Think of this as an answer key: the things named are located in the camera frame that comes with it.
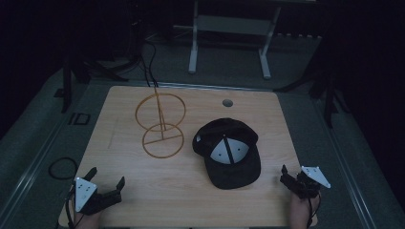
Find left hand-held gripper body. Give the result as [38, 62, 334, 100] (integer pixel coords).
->
[73, 177, 123, 216]

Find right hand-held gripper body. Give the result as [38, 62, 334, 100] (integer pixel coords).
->
[285, 165, 331, 200]

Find black baseball cap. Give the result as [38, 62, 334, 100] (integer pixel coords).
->
[191, 117, 263, 191]

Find gold wire hat stand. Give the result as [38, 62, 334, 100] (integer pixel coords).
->
[134, 87, 187, 159]

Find person's left hand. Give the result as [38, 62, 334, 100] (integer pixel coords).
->
[73, 209, 102, 229]

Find person's right hand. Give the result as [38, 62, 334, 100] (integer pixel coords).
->
[288, 190, 320, 229]

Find black tripod stand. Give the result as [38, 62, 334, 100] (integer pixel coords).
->
[59, 44, 130, 115]
[272, 47, 352, 130]

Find white metal stand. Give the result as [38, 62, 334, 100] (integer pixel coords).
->
[186, 0, 283, 81]

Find left hand-held gripper cable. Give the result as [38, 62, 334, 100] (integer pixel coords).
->
[64, 187, 84, 229]

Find hand-held gripper cable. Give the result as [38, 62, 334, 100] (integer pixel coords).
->
[64, 187, 84, 229]
[305, 192, 323, 229]

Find right hand-held gripper cable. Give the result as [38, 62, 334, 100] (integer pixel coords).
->
[305, 192, 323, 229]

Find black coiled cable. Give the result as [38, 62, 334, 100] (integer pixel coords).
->
[47, 156, 79, 181]

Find black hanging cables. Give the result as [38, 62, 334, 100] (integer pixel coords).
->
[139, 39, 160, 89]

